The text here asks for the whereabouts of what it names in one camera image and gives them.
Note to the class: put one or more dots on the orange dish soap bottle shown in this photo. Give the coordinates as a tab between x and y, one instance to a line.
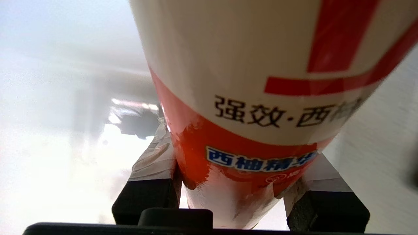
245	81

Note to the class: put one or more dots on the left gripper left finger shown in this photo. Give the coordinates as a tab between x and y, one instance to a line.
147	195

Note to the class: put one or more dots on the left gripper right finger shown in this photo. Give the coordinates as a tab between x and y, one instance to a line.
326	212

